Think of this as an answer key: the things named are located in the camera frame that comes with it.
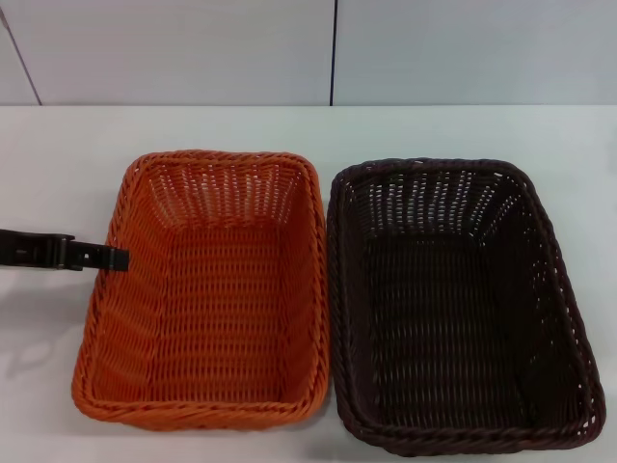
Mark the dark brown woven plastic basket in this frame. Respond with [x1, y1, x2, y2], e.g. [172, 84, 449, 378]
[326, 156, 606, 455]

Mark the black vertical wall strip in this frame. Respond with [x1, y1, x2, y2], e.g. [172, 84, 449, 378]
[329, 0, 337, 106]

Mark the orange woven plastic basket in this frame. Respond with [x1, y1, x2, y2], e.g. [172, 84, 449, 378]
[70, 150, 334, 432]

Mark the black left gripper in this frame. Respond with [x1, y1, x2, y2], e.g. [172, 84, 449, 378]
[0, 229, 132, 274]

